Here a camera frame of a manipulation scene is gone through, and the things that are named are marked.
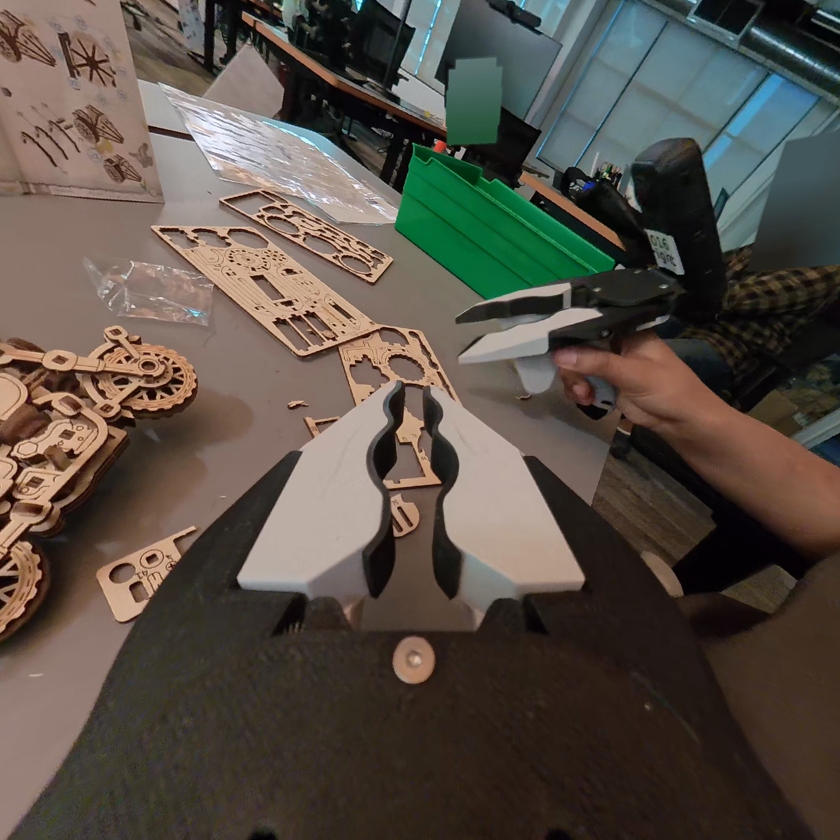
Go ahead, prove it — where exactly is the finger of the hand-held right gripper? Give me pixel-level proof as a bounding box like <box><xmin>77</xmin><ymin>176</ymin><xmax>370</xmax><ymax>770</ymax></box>
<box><xmin>455</xmin><ymin>282</ymin><xmax>573</xmax><ymax>327</ymax></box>
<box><xmin>457</xmin><ymin>307</ymin><xmax>606</xmax><ymax>366</ymax></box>

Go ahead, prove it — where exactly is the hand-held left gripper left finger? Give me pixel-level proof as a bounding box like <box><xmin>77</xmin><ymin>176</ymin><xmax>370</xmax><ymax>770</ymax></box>
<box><xmin>236</xmin><ymin>381</ymin><xmax>406</xmax><ymax>619</ymax></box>

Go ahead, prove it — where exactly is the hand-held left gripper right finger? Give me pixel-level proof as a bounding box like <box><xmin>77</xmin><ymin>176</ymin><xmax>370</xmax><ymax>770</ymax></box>
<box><xmin>423</xmin><ymin>386</ymin><xmax>586</xmax><ymax>629</ymax></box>

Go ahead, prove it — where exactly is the wooden sheet with scalloped cutouts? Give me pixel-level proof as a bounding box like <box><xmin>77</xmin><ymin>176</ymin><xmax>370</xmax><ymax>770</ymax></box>
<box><xmin>338</xmin><ymin>325</ymin><xmax>460</xmax><ymax>490</ymax></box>

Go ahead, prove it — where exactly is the wooden motorcycle model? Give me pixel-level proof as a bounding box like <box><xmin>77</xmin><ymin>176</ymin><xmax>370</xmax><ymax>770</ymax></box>
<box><xmin>0</xmin><ymin>325</ymin><xmax>199</xmax><ymax>644</ymax></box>

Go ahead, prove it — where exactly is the person's right forearm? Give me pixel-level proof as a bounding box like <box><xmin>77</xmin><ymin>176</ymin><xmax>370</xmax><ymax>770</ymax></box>
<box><xmin>682</xmin><ymin>390</ymin><xmax>840</xmax><ymax>578</ymax></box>

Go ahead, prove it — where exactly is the grey desk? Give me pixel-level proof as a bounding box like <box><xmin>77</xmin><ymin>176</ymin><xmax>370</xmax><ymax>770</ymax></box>
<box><xmin>0</xmin><ymin>79</ymin><xmax>621</xmax><ymax>811</ymax></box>

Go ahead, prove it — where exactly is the wooden top background desk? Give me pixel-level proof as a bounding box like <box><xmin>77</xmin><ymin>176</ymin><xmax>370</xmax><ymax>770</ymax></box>
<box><xmin>243</xmin><ymin>13</ymin><xmax>454</xmax><ymax>191</ymax></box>

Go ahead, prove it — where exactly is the person's right hand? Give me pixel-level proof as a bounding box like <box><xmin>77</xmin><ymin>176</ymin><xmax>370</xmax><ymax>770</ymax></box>
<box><xmin>553</xmin><ymin>336</ymin><xmax>731</xmax><ymax>450</ymax></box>

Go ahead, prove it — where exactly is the green bin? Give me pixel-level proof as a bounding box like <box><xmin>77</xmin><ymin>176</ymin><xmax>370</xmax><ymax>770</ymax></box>
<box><xmin>394</xmin><ymin>143</ymin><xmax>624</xmax><ymax>299</ymax></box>

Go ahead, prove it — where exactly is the wooden sheet with round holes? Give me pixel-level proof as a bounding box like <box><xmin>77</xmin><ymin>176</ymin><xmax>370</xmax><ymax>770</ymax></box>
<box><xmin>220</xmin><ymin>189</ymin><xmax>395</xmax><ymax>284</ymax></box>

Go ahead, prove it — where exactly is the flat wooden piece with holes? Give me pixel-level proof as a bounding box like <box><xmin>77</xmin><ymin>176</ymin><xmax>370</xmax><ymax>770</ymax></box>
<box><xmin>96</xmin><ymin>525</ymin><xmax>198</xmax><ymax>623</ymax></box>

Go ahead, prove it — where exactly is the large black monitor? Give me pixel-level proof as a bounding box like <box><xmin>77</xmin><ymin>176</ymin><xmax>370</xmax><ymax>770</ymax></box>
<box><xmin>436</xmin><ymin>0</ymin><xmax>564</xmax><ymax>119</ymax></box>

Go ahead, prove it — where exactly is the wooden sheet with gear parts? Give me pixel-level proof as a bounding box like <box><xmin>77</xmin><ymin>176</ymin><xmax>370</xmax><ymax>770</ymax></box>
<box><xmin>151</xmin><ymin>225</ymin><xmax>382</xmax><ymax>358</ymax></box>

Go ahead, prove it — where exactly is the small clear plastic bag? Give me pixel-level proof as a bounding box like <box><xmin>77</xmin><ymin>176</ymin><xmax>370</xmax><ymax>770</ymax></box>
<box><xmin>83</xmin><ymin>257</ymin><xmax>216</xmax><ymax>327</ymax></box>

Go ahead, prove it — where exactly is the large clear plastic sleeve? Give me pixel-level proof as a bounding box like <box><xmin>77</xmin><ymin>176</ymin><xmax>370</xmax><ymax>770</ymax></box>
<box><xmin>159</xmin><ymin>82</ymin><xmax>400</xmax><ymax>226</ymax></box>

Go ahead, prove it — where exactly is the grey leaning panel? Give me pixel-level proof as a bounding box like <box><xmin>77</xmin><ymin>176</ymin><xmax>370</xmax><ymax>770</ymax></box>
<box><xmin>203</xmin><ymin>42</ymin><xmax>286</xmax><ymax>119</ymax></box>

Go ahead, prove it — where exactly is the instruction booklet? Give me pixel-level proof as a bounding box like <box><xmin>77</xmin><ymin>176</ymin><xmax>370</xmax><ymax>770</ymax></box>
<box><xmin>0</xmin><ymin>0</ymin><xmax>165</xmax><ymax>203</ymax></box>

